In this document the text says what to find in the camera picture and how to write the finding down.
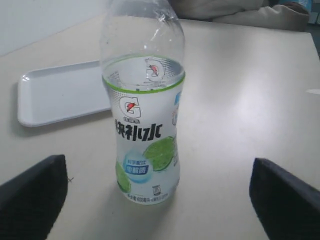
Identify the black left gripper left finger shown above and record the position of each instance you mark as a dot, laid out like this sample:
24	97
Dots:
31	202

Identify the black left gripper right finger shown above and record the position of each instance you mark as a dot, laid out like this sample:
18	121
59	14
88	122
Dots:
287	207

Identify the clear plastic drink bottle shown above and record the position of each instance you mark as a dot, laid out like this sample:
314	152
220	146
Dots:
142	48

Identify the white rectangular plastic tray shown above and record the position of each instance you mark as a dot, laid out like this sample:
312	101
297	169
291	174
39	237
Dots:
51	95

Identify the beige cloth in background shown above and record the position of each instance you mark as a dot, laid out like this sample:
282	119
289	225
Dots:
255	13

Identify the blue object in background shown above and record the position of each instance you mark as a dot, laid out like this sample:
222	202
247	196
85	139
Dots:
301	6

